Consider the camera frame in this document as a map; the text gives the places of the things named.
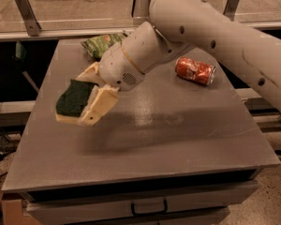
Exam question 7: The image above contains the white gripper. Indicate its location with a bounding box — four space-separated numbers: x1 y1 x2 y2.
76 42 144 126

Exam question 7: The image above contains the green and yellow sponge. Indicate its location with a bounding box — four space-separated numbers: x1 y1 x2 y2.
55 80 98 124

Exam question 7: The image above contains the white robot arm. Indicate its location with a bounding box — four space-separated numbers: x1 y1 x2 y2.
78 0 281 126

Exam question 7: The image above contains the green chip bag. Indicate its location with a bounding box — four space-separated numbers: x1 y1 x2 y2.
81 33 127 61

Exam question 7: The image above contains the red soda can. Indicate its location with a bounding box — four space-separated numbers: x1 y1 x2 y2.
175 57 216 86

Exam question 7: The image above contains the left metal bracket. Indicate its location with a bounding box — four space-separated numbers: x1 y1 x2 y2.
14 0 41 37

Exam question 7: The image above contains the metal window rail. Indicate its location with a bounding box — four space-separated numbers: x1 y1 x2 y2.
0 21 281 42

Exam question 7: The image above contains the grey drawer with handle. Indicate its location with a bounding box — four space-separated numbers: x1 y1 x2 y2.
26 180 259 225

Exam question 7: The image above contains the right metal bracket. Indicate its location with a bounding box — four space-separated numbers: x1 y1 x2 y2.
223 0 240 21

